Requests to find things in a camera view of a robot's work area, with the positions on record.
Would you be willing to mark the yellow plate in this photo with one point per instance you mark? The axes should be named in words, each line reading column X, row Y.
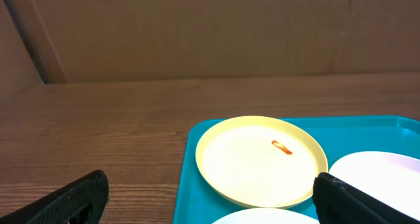
column 237, row 159

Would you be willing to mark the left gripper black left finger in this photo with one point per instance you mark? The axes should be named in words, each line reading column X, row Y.
column 81, row 201

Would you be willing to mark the red sauce smear on yellow plate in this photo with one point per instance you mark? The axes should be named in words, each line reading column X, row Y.
column 281, row 147

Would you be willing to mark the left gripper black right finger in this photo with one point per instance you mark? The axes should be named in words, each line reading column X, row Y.
column 337, row 202

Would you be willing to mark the pale pink plate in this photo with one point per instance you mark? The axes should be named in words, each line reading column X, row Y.
column 390, row 178

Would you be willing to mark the white plate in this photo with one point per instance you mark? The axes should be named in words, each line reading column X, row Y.
column 266, row 216

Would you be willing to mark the teal plastic tray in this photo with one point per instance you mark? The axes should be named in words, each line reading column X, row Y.
column 197, row 202

